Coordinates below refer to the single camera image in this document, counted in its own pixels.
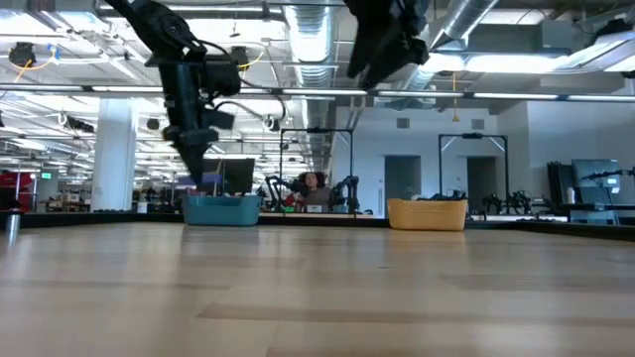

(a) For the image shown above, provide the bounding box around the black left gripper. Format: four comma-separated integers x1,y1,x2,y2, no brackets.
158,61,219,188

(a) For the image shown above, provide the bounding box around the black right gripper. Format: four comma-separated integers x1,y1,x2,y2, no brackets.
344,0,431,90

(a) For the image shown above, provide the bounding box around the black background monitor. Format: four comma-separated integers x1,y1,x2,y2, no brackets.
200,158,256,196

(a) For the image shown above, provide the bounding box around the blue plastic bin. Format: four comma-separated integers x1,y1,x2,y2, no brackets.
182,194,263,227

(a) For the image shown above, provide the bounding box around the person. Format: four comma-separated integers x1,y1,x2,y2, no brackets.
296,171,338,214

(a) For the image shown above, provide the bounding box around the grey door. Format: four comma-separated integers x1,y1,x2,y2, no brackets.
384,155,422,218
466,156,497,209

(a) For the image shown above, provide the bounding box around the long ceiling light strip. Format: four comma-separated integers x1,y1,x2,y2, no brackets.
0,83,635,103

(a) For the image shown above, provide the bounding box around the yellow plastic bin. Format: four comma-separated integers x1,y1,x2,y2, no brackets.
386,197,468,232

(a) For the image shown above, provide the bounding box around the red cabinet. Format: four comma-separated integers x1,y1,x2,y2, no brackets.
0,171,39,212

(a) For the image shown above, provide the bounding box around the grey desk monitor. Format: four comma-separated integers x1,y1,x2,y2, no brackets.
571,158,621,190

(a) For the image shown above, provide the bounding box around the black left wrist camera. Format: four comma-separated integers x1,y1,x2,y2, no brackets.
201,59,243,98

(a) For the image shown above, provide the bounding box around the slanted silver ventilation duct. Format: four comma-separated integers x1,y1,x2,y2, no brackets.
429,0,500,51

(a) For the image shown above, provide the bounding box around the yellow hanging cord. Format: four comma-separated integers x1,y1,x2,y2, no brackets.
449,72,460,124

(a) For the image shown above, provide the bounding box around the black gantry frame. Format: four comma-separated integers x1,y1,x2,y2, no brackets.
438,132,510,209
279,127,354,215

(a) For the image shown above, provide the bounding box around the black camera cable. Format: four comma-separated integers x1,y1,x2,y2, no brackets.
197,39,289,133

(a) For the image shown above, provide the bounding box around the black ceiling cable reel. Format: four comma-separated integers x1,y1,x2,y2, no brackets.
8,42,37,68
230,46,252,68

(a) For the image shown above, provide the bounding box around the black metal table frame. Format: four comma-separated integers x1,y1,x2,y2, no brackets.
0,210,635,243

